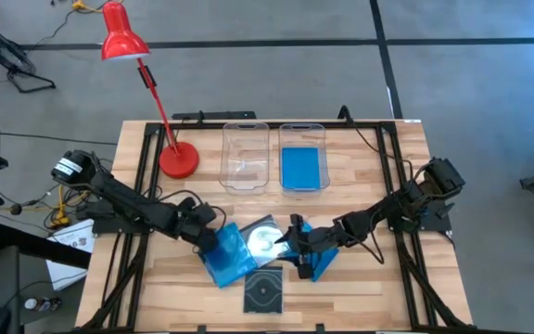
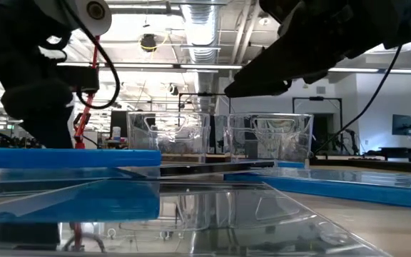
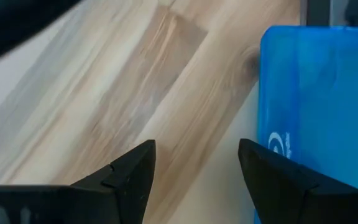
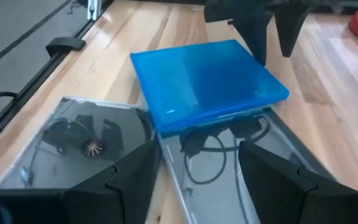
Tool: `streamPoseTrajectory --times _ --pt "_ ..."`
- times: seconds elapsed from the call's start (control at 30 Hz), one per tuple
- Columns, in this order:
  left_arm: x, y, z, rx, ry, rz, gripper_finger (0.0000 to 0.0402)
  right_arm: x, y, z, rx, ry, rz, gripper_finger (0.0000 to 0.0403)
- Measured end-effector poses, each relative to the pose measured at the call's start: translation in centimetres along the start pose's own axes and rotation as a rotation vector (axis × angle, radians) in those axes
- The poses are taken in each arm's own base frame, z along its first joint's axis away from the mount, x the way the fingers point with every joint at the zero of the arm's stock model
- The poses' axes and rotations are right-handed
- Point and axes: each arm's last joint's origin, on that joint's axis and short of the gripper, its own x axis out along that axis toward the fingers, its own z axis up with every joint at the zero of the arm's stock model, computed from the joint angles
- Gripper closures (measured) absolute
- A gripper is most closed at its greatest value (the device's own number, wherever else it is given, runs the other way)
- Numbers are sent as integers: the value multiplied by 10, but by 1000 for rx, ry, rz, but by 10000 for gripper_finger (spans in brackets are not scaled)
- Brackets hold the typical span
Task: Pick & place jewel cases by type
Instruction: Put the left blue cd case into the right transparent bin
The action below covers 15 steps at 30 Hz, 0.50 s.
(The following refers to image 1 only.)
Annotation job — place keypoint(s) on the clear jewel case silver disc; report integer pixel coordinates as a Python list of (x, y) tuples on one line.
[(262, 241)]

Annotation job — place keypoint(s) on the blue plastic disc case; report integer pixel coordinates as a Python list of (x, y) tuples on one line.
[(325, 265), (300, 169), (232, 260)]

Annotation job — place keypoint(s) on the black beam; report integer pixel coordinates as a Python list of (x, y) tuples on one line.
[(40, 246)]

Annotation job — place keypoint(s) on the small white round object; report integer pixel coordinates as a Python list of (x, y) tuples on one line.
[(31, 304)]

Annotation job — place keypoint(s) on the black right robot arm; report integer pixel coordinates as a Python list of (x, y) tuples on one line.
[(387, 209)]

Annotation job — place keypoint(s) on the clear plastic bin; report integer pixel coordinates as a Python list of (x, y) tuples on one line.
[(303, 134), (244, 158)]

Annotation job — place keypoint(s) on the white paper sheet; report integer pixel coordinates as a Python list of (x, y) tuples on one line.
[(63, 273)]

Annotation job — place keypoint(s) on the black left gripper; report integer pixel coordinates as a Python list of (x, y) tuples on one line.
[(197, 222)]

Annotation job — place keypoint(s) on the black aluminium table frame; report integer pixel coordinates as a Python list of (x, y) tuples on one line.
[(390, 153)]

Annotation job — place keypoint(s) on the small dark object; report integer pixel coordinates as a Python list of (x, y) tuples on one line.
[(49, 304)]

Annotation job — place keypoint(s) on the red desk lamp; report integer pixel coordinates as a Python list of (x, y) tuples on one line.
[(123, 37)]

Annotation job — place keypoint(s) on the black power strip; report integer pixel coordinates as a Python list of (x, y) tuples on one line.
[(230, 115)]

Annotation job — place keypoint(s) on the clear jewel case black tray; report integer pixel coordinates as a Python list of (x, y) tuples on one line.
[(262, 294)]

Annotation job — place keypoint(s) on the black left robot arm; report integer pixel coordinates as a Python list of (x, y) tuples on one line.
[(123, 199)]

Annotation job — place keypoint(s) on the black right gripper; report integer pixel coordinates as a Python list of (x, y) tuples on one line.
[(318, 239)]

